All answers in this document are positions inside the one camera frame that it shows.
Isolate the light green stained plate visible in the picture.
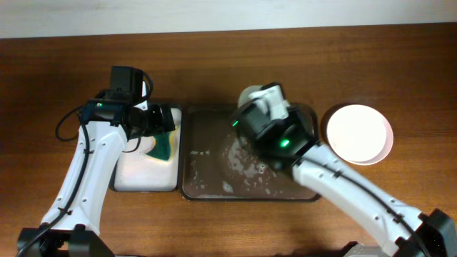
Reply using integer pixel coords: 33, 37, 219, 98
237, 85, 263, 108

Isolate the green and yellow sponge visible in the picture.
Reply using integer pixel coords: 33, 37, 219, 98
146, 131, 178, 161

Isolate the pink stained plate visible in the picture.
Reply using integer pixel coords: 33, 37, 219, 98
325, 104, 394, 166

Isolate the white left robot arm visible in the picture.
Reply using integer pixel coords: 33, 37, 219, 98
17, 66, 176, 256

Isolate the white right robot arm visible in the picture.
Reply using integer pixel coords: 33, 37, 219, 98
232, 83, 456, 256

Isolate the black tray with white liner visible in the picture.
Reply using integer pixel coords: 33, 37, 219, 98
109, 104, 183, 192

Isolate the brown plastic tray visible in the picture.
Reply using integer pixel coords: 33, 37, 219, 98
179, 104, 320, 203

